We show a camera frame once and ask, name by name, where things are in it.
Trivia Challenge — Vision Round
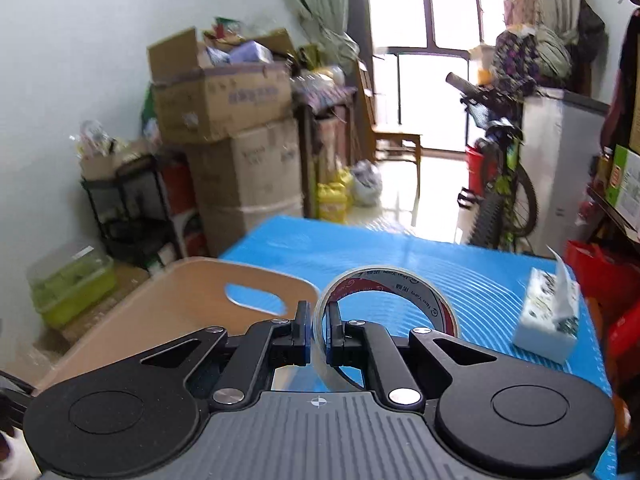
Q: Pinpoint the beige plastic storage bin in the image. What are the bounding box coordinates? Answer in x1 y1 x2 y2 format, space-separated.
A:
35 257 319 394

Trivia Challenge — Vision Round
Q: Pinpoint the clear packing tape roll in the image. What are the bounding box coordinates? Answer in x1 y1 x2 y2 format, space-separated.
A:
310 266 461 391

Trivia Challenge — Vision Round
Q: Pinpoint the white tissue pack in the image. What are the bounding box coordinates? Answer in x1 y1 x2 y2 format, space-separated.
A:
512 247 580 364

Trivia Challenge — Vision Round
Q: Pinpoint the brown printed cardboard box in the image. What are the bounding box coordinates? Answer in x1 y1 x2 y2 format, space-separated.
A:
32 261 151 344

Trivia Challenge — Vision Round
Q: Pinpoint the blue silicone measuring mat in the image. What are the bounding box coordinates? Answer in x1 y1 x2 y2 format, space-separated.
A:
219 214 618 480

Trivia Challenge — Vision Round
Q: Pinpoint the green clear-lid container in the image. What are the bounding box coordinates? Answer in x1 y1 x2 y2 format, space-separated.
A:
26 240 117 330

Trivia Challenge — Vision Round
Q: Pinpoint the black metal shelf rack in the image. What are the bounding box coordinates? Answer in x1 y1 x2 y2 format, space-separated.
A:
80 154 183 271

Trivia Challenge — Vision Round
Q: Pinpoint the green black bicycle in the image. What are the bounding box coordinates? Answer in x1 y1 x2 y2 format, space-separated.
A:
446 73 538 254

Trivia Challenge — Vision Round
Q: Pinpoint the red plastic bucket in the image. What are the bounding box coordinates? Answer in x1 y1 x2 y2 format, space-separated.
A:
465 139 500 196

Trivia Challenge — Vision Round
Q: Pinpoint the green white product box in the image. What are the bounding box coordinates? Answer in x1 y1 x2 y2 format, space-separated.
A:
605 145 640 232

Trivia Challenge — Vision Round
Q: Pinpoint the large wrapped cardboard box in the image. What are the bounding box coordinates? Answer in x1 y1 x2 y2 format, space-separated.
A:
186 118 303 257

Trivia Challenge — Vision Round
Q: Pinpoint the white plastic bag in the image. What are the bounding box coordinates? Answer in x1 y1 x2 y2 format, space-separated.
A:
350 160 383 207

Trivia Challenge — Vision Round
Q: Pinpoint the yellow oil jug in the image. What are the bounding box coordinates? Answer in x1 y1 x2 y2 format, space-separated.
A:
317 169 354 224

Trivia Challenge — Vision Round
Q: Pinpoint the white freezer cabinet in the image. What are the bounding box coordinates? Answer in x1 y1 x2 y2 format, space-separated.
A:
521 88 608 258

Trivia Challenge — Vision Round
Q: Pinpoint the wooden chair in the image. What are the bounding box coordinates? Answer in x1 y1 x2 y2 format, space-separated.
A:
357 60 422 198

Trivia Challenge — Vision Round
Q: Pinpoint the open top cardboard box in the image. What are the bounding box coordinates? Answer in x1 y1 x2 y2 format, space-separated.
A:
148 28 293 145

